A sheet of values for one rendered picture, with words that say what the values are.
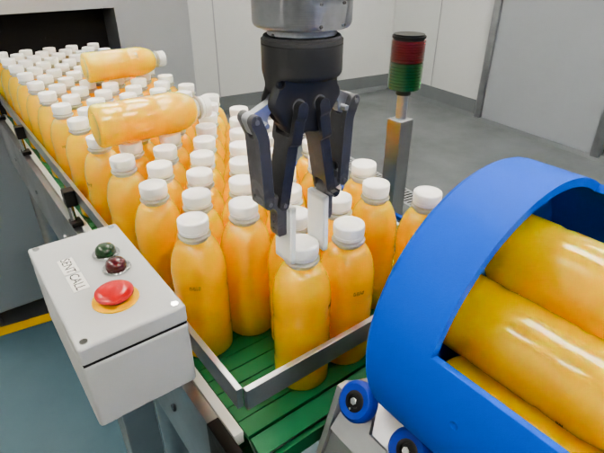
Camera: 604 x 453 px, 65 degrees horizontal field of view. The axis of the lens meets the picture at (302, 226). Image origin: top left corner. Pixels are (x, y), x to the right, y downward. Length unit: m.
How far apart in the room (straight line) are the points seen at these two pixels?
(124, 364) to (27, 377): 1.67
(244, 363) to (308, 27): 0.45
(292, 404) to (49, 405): 1.46
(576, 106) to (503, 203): 4.01
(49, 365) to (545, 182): 1.96
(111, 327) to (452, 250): 0.30
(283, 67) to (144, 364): 0.30
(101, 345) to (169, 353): 0.07
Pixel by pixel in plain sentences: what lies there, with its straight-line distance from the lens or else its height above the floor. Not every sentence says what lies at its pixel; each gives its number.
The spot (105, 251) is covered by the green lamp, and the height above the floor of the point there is 1.11.
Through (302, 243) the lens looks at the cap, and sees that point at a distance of 0.54.
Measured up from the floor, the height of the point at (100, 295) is 1.11.
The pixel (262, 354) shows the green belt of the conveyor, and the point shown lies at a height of 0.90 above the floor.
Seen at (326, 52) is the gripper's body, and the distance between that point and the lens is 0.43.
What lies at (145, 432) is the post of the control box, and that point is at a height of 0.87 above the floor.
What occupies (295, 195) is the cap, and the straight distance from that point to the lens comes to 0.65.
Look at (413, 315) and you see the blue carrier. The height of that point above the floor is 1.15.
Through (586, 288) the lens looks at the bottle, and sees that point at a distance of 0.41.
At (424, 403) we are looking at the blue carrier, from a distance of 0.40.
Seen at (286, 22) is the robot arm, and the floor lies 1.34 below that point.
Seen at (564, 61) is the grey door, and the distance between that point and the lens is 4.42.
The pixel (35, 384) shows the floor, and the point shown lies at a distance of 2.11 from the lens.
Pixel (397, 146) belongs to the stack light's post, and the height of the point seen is 1.05.
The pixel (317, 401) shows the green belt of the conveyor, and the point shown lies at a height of 0.90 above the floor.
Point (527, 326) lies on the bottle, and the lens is 0.40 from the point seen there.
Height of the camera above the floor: 1.39
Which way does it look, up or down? 30 degrees down
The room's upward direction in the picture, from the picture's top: straight up
